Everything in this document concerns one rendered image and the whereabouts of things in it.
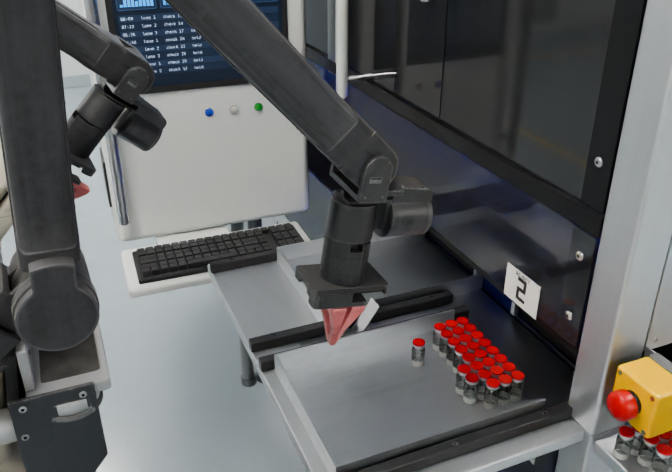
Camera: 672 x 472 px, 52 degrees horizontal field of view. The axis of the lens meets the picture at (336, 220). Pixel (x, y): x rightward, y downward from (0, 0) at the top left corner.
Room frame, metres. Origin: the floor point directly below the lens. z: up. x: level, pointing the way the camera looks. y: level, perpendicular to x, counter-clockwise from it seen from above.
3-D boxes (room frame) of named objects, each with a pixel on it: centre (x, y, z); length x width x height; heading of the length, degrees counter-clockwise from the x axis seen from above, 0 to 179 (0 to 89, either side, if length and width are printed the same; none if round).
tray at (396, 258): (1.21, -0.08, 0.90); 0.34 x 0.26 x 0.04; 113
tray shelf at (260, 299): (1.03, -0.08, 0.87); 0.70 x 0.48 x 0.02; 23
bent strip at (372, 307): (1.00, -0.01, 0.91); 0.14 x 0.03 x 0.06; 113
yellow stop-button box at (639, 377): (0.72, -0.42, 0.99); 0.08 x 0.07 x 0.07; 113
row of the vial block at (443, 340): (0.90, -0.21, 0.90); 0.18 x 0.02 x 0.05; 23
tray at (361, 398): (0.85, -0.11, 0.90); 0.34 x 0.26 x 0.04; 113
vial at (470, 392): (0.83, -0.21, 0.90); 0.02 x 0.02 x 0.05
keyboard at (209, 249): (1.43, 0.27, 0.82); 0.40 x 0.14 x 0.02; 111
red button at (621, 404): (0.70, -0.38, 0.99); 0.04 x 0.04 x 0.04; 23
